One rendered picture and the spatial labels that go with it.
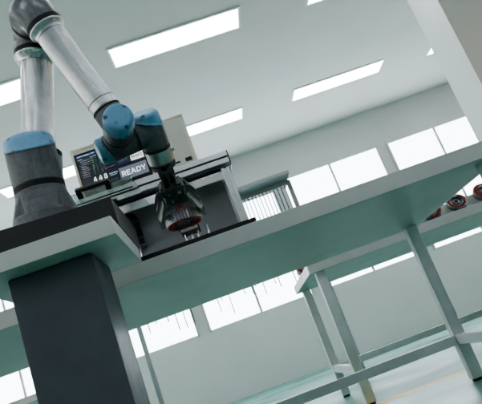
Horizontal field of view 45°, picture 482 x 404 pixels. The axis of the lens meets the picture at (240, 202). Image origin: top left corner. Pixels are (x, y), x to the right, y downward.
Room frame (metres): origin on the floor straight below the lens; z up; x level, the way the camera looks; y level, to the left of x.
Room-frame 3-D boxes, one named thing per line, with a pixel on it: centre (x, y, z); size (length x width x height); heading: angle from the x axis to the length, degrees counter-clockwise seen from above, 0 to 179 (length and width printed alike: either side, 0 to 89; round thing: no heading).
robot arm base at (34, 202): (1.25, 0.43, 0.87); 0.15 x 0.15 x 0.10
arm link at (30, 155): (1.26, 0.42, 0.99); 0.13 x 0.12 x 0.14; 17
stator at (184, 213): (1.67, 0.18, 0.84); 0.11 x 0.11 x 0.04
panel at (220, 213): (2.12, 0.33, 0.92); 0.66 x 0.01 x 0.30; 94
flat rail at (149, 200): (1.96, 0.32, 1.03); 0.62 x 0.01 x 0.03; 94
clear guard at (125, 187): (1.86, 0.43, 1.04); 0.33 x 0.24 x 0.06; 4
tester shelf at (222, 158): (2.18, 0.34, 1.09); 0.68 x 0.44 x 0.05; 94
